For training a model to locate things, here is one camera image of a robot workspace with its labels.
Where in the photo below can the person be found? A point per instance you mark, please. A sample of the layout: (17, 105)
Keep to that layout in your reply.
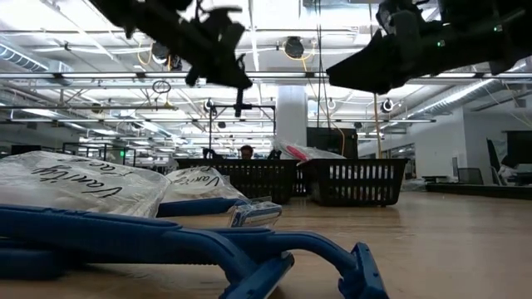
(247, 152)

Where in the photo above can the grey mesh chair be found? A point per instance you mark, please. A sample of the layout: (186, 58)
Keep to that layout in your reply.
(469, 176)

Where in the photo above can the black gantry stand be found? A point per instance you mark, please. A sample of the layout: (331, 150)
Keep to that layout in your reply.
(248, 106)

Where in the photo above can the silver ventilation duct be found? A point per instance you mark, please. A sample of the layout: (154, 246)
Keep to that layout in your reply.
(449, 99)
(21, 58)

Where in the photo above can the black screen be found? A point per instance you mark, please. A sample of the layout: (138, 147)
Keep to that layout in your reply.
(519, 147)

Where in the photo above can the black slotted plastic basket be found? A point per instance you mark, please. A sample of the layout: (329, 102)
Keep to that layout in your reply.
(353, 182)
(249, 182)

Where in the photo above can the long ceiling light bar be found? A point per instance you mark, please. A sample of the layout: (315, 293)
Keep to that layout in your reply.
(291, 75)

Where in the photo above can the black desk monitor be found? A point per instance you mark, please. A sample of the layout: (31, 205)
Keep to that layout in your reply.
(25, 148)

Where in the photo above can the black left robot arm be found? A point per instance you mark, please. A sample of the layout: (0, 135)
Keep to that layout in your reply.
(137, 16)

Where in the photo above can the black wall monitor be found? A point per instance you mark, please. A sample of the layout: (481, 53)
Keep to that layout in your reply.
(336, 139)

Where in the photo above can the white building column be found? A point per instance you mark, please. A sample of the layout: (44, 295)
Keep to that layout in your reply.
(291, 108)

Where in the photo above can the clear vanity pack bag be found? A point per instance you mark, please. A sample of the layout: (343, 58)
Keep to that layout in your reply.
(199, 187)
(62, 195)

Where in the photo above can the black leaning panel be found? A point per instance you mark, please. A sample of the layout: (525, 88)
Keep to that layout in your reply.
(494, 166)

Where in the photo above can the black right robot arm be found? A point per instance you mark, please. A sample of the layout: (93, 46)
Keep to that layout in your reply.
(490, 37)

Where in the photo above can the black aluminium table frame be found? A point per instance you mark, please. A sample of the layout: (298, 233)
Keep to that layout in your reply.
(478, 191)

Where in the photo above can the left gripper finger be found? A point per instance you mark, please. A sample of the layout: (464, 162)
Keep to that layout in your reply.
(208, 74)
(234, 74)

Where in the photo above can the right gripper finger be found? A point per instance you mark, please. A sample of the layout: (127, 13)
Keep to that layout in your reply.
(374, 58)
(374, 83)

